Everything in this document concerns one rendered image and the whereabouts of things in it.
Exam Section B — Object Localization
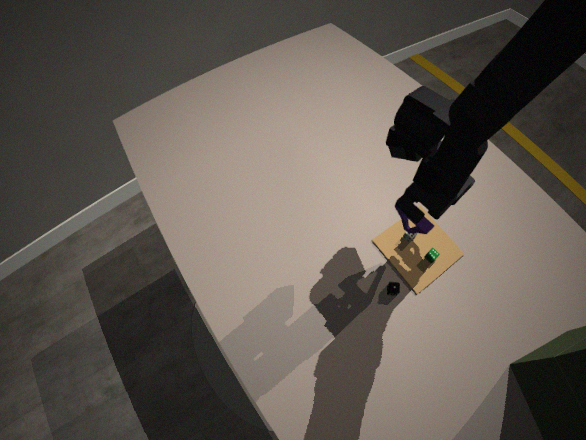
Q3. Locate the green die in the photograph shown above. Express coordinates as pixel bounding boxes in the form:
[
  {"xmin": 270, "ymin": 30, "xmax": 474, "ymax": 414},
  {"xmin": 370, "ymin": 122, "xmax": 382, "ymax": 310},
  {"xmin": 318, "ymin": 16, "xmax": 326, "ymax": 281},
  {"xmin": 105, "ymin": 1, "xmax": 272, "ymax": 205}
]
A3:
[{"xmin": 424, "ymin": 248, "xmax": 440, "ymax": 264}]

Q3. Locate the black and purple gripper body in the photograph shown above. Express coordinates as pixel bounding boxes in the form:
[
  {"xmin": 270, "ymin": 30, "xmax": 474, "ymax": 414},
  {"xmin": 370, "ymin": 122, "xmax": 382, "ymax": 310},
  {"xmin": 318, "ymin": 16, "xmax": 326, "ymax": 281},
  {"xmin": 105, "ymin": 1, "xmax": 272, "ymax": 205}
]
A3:
[{"xmin": 396, "ymin": 155, "xmax": 475, "ymax": 223}]

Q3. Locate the black die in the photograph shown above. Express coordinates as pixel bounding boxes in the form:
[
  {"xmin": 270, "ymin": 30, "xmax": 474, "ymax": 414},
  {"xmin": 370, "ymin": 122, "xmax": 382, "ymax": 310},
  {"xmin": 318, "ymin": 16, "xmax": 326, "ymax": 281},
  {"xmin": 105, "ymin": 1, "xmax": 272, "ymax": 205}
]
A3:
[{"xmin": 387, "ymin": 282, "xmax": 400, "ymax": 296}]

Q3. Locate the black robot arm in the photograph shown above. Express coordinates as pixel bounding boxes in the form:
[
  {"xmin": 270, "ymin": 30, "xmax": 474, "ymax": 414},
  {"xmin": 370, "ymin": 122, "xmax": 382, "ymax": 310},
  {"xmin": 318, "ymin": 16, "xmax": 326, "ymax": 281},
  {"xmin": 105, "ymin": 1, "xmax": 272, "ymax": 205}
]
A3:
[{"xmin": 386, "ymin": 0, "xmax": 586, "ymax": 195}]

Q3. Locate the tan mat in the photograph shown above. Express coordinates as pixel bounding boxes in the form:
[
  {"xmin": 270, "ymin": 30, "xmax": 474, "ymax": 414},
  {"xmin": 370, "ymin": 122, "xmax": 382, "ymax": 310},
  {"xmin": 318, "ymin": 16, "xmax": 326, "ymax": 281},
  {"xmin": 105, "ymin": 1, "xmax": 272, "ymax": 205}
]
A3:
[{"xmin": 372, "ymin": 206, "xmax": 464, "ymax": 295}]

